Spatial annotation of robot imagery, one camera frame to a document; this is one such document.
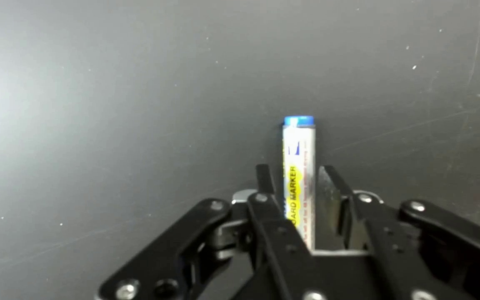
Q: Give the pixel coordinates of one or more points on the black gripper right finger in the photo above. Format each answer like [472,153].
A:
[395,243]

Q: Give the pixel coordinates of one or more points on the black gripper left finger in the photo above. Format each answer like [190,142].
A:
[262,243]

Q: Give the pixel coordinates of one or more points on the blue capped whiteboard marker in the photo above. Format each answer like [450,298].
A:
[298,172]

